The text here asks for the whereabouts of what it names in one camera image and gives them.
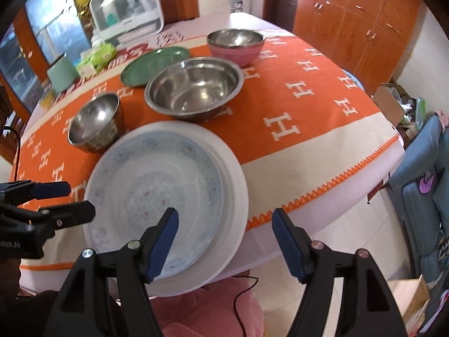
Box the orange printed tablecloth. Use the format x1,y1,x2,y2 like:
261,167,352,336
9,28,406,271

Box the white bottle green label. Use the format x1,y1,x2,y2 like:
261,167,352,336
102,0,120,27

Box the large steel bowl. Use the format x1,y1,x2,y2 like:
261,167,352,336
145,57,245,123

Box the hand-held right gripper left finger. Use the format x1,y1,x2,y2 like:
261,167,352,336
44,207,179,337

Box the blue patterned plate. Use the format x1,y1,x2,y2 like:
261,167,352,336
85,131,225,276

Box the wooden wall cabinets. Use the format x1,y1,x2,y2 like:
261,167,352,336
293,0,421,95

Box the small steel bowl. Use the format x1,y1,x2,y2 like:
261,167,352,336
68,92,125,154

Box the glass door cabinet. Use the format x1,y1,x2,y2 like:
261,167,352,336
0,0,95,120

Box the white storage box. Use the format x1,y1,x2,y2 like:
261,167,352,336
89,0,165,44

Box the green plate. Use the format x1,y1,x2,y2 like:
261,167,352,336
120,47,191,88

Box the pink steel bowl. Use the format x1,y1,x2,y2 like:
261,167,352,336
206,29,266,67

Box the white plate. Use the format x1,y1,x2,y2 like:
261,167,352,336
82,121,249,297

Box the blue plastic stool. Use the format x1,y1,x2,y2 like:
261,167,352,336
338,69,365,90

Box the black cable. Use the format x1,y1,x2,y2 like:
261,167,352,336
232,275,261,337
2,126,22,180

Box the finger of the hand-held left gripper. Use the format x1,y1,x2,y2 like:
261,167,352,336
0,181,71,206
21,200,96,231

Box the black clothing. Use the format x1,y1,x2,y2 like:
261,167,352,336
14,290,67,337

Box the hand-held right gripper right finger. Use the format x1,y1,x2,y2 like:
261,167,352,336
272,208,407,337

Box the blue-grey sofa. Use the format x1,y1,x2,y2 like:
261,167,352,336
386,114,449,281

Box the glass jar yellow contents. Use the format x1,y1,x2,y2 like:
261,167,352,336
40,89,57,109

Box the green tissue pack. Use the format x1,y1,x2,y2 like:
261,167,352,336
76,41,118,76

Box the mint green canister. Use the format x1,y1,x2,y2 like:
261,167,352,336
47,53,79,94

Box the cardboard box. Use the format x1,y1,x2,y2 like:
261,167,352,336
372,82,427,130

